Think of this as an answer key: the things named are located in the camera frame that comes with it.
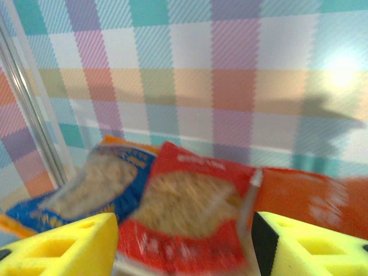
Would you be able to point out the orange short pasta bag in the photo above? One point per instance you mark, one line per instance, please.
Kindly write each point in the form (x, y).
(296, 195)

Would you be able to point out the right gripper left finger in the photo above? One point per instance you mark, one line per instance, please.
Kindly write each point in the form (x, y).
(95, 244)

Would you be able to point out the blue orange pasta bag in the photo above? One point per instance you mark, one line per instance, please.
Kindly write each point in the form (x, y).
(95, 178)

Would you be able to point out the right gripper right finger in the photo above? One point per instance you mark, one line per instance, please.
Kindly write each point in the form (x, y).
(290, 253)

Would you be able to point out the red short pasta bag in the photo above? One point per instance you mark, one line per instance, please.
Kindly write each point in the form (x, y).
(184, 201)

